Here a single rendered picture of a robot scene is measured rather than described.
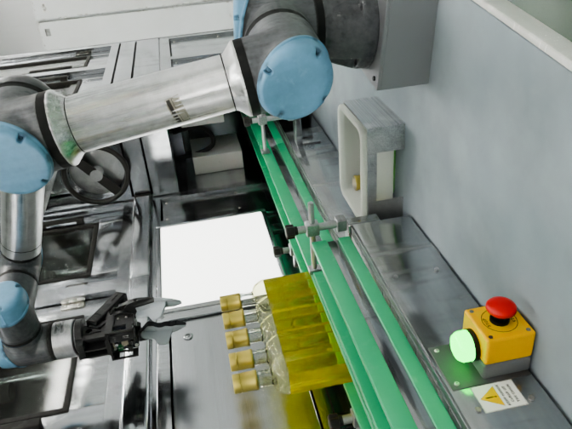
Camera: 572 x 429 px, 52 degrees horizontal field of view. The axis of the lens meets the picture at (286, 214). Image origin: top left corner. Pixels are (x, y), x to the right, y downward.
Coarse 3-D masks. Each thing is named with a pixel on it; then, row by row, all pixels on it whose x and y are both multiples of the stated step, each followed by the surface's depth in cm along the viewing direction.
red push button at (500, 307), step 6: (492, 300) 79; (498, 300) 78; (504, 300) 78; (510, 300) 78; (486, 306) 78; (492, 306) 78; (498, 306) 77; (504, 306) 77; (510, 306) 77; (516, 306) 78; (492, 312) 77; (498, 312) 77; (504, 312) 77; (510, 312) 77; (516, 312) 77; (498, 318) 78; (504, 318) 77
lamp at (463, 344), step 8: (456, 336) 80; (464, 336) 79; (472, 336) 79; (456, 344) 79; (464, 344) 79; (472, 344) 79; (456, 352) 80; (464, 352) 79; (472, 352) 79; (480, 352) 79; (464, 360) 79; (472, 360) 80
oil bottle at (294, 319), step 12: (276, 312) 115; (288, 312) 114; (300, 312) 114; (312, 312) 114; (324, 312) 114; (264, 324) 113; (276, 324) 112; (288, 324) 111; (300, 324) 111; (312, 324) 112; (264, 336) 112
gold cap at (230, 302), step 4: (220, 296) 123; (224, 296) 122; (228, 296) 122; (232, 296) 122; (236, 296) 122; (240, 296) 122; (220, 300) 121; (224, 300) 121; (228, 300) 122; (232, 300) 122; (236, 300) 122; (240, 300) 122; (220, 304) 121; (224, 304) 121; (228, 304) 121; (232, 304) 121; (236, 304) 122; (240, 304) 122; (224, 308) 121; (228, 308) 122; (232, 308) 122; (236, 308) 122; (240, 308) 122
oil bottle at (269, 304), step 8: (312, 288) 121; (264, 296) 119; (272, 296) 119; (280, 296) 119; (288, 296) 119; (296, 296) 119; (304, 296) 118; (312, 296) 118; (256, 304) 119; (264, 304) 117; (272, 304) 117; (280, 304) 117; (288, 304) 117; (296, 304) 116; (304, 304) 117; (312, 304) 117; (256, 312) 117; (264, 312) 116; (272, 312) 116
